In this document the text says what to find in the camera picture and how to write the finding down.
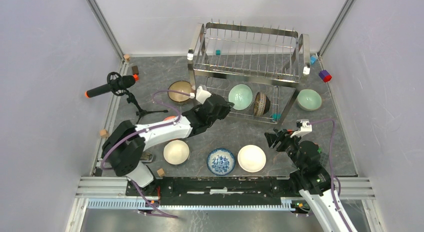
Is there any brown block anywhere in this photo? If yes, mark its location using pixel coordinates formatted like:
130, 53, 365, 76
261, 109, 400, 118
131, 65, 139, 75

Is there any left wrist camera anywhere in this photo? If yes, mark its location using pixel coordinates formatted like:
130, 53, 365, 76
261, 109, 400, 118
189, 85, 212, 104

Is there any steel dish rack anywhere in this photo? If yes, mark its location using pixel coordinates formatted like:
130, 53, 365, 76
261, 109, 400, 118
187, 22, 311, 125

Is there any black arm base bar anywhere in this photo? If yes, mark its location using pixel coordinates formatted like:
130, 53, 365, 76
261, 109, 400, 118
125, 175, 323, 207

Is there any blue block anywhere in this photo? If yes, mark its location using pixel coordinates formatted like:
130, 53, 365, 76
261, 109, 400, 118
310, 55, 318, 66

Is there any red floral bowl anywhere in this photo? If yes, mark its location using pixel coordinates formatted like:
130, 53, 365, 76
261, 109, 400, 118
163, 116, 177, 121

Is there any light green bowl front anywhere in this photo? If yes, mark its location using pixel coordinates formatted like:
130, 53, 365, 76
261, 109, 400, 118
296, 89, 323, 112

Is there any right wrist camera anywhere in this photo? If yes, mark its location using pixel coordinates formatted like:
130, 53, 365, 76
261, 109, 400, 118
290, 119, 313, 138

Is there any wooden cube left rail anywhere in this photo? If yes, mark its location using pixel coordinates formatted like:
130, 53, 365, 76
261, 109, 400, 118
99, 129, 109, 139

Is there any blue white patterned bowl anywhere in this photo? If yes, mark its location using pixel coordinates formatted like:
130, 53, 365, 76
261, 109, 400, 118
206, 147, 236, 176

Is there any black patterned bowl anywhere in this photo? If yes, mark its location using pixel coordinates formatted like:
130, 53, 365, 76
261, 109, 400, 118
253, 92, 271, 117

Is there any purple red block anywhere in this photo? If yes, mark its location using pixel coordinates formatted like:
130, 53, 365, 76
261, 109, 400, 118
318, 69, 332, 83

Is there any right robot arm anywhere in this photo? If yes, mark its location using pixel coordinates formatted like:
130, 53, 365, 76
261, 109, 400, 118
264, 125, 357, 232

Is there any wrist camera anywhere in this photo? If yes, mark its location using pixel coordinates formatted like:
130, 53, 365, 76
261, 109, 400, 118
189, 85, 212, 104
290, 119, 313, 138

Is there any light green ribbed bowl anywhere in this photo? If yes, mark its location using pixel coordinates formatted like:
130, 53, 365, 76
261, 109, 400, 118
228, 84, 253, 111

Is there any brown beige bowl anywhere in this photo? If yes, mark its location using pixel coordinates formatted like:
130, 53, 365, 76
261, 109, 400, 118
167, 80, 192, 104

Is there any black microphone on tripod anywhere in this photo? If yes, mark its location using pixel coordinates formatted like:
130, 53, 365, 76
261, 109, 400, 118
84, 71, 169, 124

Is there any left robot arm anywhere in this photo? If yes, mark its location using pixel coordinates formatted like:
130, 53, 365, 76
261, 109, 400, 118
100, 93, 234, 196

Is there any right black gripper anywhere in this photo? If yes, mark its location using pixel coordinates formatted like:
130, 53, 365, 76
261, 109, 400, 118
263, 128, 305, 172

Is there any wooden cube near base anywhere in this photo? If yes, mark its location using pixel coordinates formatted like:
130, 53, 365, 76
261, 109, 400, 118
156, 168, 166, 178

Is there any orange bowl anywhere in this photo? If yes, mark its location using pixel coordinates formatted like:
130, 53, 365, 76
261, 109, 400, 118
237, 145, 267, 173

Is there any teal block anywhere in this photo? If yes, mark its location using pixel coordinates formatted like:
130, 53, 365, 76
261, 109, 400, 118
271, 113, 281, 122

